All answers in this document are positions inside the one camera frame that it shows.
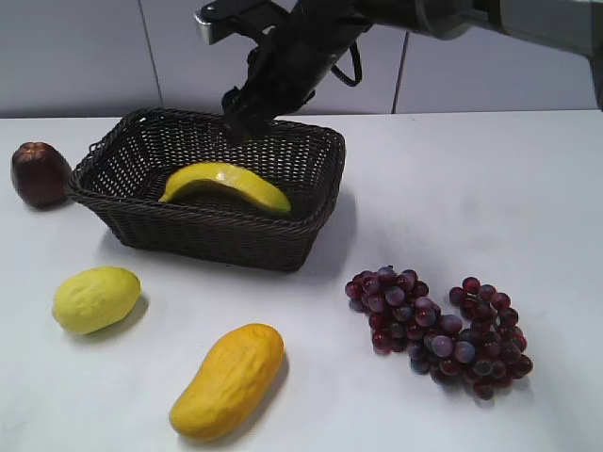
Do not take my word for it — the dark red apple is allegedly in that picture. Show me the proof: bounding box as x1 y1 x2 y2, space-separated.
10 141 72 209

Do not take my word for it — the yellow banana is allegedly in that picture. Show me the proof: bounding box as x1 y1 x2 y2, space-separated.
158 162 292 214

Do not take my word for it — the orange yellow mango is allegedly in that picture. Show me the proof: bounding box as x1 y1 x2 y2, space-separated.
169 323 285 442

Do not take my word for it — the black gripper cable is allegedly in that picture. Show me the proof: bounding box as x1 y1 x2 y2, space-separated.
331 41 365 88

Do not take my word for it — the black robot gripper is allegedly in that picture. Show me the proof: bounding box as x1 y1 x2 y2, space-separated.
222 1 370 144

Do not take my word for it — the pale yellow lemon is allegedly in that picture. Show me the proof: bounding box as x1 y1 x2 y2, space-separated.
52 266 141 335

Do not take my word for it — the dark brown wicker basket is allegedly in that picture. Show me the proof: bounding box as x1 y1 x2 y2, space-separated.
66 108 346 271

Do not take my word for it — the purple grape bunch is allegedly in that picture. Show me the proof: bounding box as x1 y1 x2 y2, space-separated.
345 266 534 400

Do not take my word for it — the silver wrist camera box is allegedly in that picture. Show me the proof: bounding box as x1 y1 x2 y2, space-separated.
193 0 279 46

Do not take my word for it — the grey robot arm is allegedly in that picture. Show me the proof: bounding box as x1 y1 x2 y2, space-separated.
204 1 602 142

